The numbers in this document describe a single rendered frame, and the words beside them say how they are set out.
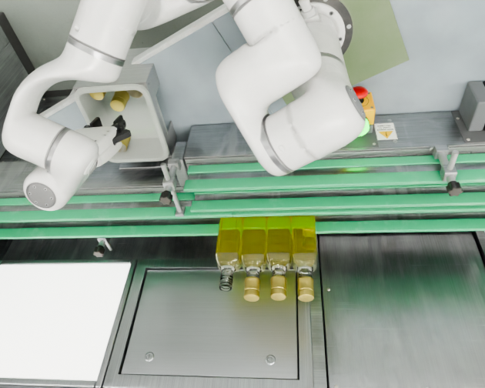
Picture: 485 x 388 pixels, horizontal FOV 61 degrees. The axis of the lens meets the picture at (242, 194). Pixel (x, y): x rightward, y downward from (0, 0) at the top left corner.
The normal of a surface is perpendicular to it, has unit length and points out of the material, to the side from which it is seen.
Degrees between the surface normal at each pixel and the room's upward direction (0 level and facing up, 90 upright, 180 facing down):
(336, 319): 90
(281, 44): 36
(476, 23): 0
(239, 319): 90
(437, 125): 90
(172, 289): 90
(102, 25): 30
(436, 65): 0
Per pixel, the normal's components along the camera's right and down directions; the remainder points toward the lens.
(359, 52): -0.04, 0.73
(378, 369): -0.12, -0.67
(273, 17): 0.01, 0.17
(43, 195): -0.11, 0.53
